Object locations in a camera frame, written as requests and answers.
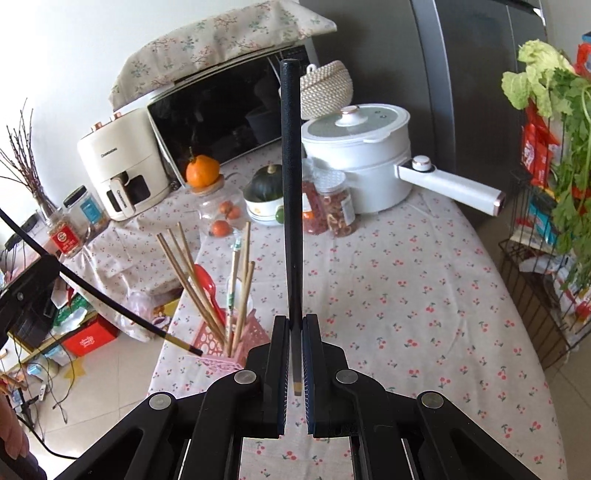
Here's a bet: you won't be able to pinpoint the pink plastic utensil holder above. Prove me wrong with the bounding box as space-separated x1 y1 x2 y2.
189 309 274 371

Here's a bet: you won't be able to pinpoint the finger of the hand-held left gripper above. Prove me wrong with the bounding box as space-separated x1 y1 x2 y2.
0 256 61 350

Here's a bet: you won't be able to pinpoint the person's left hand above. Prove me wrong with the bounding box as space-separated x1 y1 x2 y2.
0 391 29 463

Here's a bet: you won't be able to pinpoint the orange fruit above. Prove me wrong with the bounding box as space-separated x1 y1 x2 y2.
185 147 221 189

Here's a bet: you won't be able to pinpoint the dried twig branches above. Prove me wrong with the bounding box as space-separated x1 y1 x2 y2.
0 108 57 219

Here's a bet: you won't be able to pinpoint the pale green cabbage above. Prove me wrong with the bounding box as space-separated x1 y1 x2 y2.
501 39 576 119

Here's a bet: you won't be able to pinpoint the small floral print cloth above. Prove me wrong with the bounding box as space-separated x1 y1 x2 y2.
58 194 204 302

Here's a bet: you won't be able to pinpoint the floral microwave cover cloth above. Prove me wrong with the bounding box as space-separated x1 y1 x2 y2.
108 0 339 112

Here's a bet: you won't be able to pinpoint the red plastic spoon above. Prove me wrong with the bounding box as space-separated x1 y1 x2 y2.
191 263 227 325

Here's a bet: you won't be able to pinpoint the grey refrigerator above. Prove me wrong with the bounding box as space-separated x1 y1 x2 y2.
299 0 553 228

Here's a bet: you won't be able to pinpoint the dark green pumpkin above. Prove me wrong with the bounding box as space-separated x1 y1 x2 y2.
244 163 284 203

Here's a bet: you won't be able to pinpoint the white plastic bag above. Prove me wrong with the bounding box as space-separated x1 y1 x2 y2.
124 285 182 343

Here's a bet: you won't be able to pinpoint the black wire rack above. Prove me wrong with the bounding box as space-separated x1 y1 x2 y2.
497 168 591 371

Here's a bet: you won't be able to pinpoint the white electric pot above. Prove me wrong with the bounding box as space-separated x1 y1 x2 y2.
300 103 507 218

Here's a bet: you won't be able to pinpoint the plastic jar red berries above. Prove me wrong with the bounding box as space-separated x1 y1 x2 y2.
300 158 330 236

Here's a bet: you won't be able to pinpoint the glass jar wooden lid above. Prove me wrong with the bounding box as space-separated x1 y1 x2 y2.
189 174 248 241

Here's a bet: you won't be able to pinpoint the blue label jar black lid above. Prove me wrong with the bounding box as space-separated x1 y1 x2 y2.
62 185 112 236

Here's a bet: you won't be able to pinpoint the cherry print tablecloth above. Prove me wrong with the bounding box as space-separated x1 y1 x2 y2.
148 148 570 480

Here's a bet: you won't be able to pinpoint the brown wooden chopstick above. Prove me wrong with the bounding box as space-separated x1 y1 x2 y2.
177 222 222 325

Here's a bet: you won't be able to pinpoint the paper chopsticks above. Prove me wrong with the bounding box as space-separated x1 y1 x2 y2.
225 233 254 331

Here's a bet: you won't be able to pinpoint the cream air fryer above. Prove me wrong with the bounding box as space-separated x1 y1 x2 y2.
76 108 175 223

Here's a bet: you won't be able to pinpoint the black chopstick gold band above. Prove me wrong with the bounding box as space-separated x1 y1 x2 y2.
0 208 204 357
279 58 307 397

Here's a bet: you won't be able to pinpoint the microwave oven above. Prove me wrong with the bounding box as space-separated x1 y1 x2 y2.
146 44 320 179

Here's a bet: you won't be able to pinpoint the red label jar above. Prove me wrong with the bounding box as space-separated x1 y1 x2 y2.
45 207 87 260

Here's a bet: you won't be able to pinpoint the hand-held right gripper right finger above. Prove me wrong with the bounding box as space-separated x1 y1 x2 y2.
302 314 542 480

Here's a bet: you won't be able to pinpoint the woven rope basket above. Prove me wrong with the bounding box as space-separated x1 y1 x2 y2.
298 60 354 122

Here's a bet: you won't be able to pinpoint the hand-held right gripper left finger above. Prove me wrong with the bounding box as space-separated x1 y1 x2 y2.
58 315 291 480

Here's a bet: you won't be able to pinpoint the red cardboard box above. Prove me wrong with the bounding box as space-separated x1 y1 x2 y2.
62 318 121 359

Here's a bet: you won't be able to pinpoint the plastic jar dried fruit rings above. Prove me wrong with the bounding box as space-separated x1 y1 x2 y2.
320 169 360 239

